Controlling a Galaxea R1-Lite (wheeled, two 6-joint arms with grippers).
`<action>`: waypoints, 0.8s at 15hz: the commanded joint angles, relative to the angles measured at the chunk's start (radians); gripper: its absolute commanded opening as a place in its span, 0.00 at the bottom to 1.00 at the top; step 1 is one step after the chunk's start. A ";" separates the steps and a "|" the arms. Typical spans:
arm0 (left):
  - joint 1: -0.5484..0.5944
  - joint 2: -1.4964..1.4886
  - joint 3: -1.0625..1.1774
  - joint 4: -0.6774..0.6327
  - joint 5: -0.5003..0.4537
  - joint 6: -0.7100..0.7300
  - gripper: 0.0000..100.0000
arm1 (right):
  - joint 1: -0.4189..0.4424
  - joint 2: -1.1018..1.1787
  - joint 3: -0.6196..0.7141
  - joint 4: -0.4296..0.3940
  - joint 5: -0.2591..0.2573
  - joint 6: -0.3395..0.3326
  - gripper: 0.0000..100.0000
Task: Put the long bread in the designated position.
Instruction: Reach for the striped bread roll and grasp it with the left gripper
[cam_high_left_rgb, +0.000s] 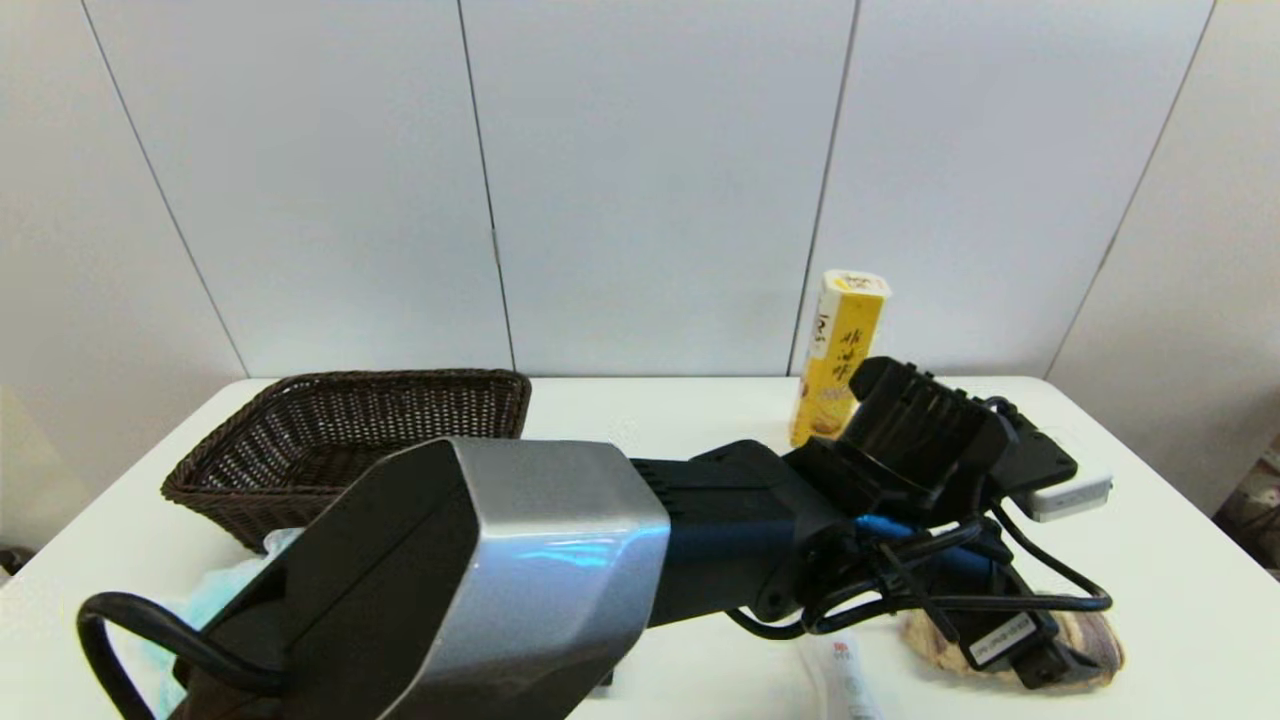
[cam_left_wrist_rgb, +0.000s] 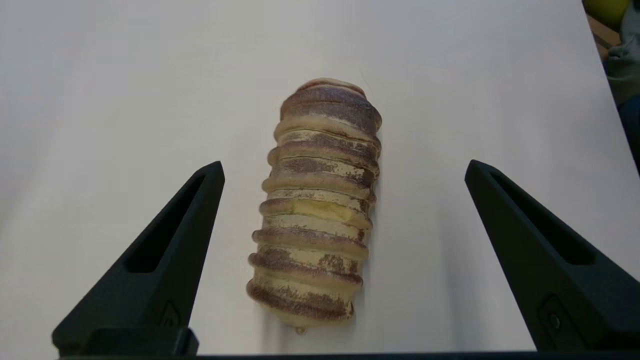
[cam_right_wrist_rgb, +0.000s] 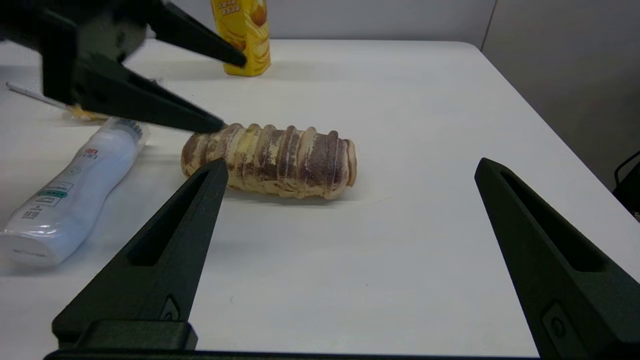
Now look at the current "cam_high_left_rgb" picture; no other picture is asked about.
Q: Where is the light blue bath loofah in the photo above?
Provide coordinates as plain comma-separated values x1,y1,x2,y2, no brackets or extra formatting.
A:
135,528,306,716

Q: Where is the dark brown wicker basket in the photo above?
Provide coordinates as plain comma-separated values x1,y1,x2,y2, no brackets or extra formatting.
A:
160,369,533,553

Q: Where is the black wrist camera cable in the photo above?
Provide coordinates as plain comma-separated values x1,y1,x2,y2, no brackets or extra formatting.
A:
725,497,1114,641

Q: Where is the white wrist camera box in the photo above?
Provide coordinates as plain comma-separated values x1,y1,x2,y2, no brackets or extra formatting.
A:
1018,474,1114,524

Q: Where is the tall yellow snack box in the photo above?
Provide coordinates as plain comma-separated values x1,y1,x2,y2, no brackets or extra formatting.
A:
789,269,892,459

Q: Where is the beige seashell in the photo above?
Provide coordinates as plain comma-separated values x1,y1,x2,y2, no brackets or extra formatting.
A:
898,598,1126,691

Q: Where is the white plastic bottle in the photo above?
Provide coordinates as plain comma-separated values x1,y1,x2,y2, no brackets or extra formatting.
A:
800,635,886,720

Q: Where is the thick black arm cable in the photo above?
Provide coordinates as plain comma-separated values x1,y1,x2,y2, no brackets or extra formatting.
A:
76,590,291,720

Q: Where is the dark clutter beside table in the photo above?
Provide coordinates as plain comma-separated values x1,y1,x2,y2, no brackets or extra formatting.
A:
1212,435,1280,583

